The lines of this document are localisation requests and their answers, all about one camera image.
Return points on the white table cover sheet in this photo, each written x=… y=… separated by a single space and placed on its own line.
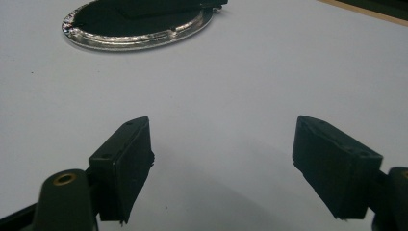
x=224 y=83

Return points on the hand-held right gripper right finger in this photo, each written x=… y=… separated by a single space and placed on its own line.
x=336 y=170

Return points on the black round pan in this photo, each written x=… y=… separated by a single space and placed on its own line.
x=128 y=22

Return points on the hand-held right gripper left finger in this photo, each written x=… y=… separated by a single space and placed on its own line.
x=118 y=173

